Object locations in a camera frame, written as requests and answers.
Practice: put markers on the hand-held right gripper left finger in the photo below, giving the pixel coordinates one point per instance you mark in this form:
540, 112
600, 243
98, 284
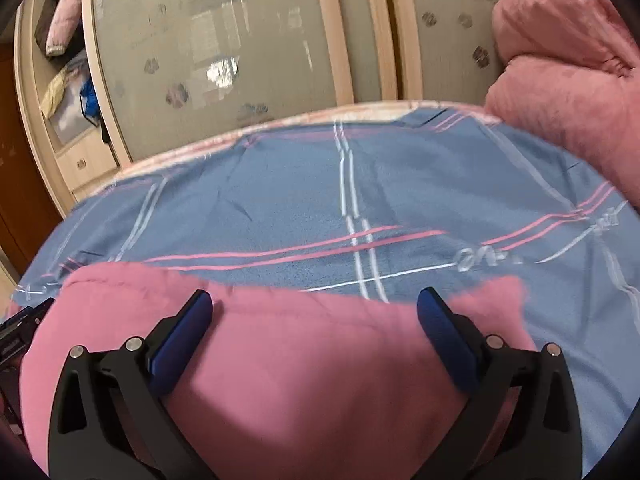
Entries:
180, 340

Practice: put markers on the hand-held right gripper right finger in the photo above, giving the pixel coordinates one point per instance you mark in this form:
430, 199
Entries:
445, 340

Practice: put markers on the pink garment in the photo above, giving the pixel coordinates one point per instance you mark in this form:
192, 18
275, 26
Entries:
310, 360

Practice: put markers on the brown wooden door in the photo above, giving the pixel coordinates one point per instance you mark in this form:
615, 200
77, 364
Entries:
20, 185

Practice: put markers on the blue plaid bed sheet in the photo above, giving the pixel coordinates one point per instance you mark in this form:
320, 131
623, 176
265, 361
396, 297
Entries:
300, 195

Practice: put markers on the clear storage box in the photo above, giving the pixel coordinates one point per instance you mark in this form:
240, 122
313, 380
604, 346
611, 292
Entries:
70, 122

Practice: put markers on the yellow cloth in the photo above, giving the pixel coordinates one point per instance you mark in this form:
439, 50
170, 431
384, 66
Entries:
52, 95

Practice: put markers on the blue bag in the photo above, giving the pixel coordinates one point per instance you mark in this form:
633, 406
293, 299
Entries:
89, 100

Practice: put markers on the pink quilt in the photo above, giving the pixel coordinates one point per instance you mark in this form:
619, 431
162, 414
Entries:
560, 60

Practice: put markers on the dark brown pillow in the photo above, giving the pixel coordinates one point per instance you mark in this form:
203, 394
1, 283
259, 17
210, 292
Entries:
44, 20

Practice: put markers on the wardrobe with glass sliding doors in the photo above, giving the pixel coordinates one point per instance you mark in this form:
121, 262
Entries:
210, 25

